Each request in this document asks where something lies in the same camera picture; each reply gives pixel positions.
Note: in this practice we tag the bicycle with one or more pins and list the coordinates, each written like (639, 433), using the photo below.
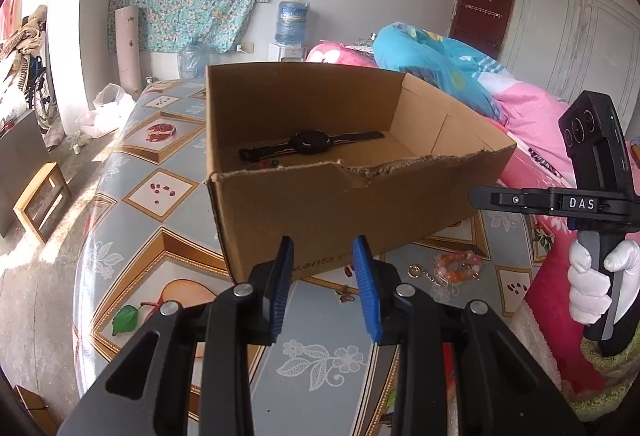
(42, 91)

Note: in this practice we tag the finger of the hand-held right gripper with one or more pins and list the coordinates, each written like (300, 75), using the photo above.
(510, 199)

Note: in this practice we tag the clear empty water jug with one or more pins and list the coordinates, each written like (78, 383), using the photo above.
(192, 61)

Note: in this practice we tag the pink cartoon pillow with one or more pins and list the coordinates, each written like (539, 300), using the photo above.
(340, 54)

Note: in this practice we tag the green fluffy cloth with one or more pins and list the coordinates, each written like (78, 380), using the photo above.
(610, 391)

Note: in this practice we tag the brown cardboard box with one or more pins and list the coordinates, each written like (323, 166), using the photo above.
(300, 216)

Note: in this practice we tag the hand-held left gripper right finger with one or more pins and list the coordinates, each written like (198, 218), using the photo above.
(367, 286)

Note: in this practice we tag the black wrist watch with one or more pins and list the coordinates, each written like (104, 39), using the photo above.
(311, 141)

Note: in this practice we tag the gold butterfly charm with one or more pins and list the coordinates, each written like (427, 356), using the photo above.
(346, 297)

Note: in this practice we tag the white water dispenser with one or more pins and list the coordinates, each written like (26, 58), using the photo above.
(285, 52)

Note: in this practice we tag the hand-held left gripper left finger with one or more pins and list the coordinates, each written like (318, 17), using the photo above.
(282, 286)

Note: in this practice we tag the cream fleece cloth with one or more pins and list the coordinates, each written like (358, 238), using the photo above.
(537, 346)

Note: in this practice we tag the white plastic bag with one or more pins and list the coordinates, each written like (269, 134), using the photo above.
(110, 109)

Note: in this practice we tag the pink flower print blanket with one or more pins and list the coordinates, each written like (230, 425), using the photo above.
(530, 109)

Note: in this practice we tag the person's right hand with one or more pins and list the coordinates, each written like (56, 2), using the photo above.
(587, 288)

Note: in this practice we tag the pale rolled mat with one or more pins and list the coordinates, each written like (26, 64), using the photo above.
(127, 51)

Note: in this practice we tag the blue patterned quilt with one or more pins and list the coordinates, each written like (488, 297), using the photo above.
(430, 61)

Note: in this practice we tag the fruit print tablecloth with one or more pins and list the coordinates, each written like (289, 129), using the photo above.
(165, 196)

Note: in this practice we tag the small cardboard carton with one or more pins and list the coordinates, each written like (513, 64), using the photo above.
(35, 411)

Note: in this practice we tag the pile of clothes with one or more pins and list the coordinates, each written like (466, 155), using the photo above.
(25, 36)

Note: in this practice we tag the white wardrobe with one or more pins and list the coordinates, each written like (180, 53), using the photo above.
(560, 26)

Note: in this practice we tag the dark cabinet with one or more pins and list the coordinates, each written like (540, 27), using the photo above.
(20, 166)

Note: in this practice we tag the wooden stool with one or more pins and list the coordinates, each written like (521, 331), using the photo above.
(47, 176)

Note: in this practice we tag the white door hook rack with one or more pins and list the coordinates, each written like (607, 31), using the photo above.
(482, 10)

